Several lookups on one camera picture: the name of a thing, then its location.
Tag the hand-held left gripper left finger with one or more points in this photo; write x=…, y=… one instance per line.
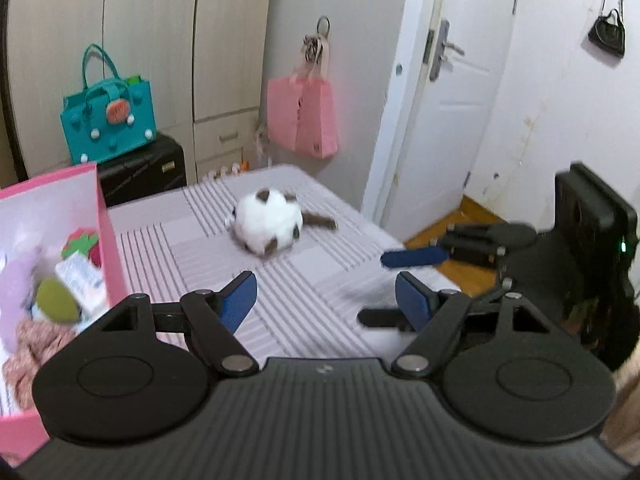
x=237, y=301

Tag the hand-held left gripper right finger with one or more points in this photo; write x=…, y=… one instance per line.
x=412, y=301

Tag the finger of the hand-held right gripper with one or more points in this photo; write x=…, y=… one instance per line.
x=382, y=318
x=412, y=257

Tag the white brown plush toy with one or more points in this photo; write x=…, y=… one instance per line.
x=267, y=222

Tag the pink cardboard box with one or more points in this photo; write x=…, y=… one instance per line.
x=107, y=240

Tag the small white wipes packet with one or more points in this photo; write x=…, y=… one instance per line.
x=82, y=280

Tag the strawberry plush toy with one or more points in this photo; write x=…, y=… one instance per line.
x=82, y=247

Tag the olive green plush toy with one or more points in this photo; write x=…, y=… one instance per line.
x=57, y=301

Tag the pink knitted scrunchie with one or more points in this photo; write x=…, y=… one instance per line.
x=35, y=355

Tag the purple plush toy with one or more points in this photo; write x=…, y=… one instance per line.
x=17, y=290

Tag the white door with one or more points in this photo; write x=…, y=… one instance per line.
x=450, y=160

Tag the clear plastic bag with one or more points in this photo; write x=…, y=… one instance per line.
x=260, y=142

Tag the black suitcase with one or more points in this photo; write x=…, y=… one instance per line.
x=145, y=170

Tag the pink shopping bag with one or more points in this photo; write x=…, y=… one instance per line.
x=310, y=115

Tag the white refrigerator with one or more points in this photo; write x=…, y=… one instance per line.
x=350, y=60

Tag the black hanging handbag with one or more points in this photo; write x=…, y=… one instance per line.
x=607, y=35

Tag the teal felt handbag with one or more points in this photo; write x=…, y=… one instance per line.
x=107, y=120

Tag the beige wardrobe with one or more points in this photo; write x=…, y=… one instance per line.
x=150, y=35

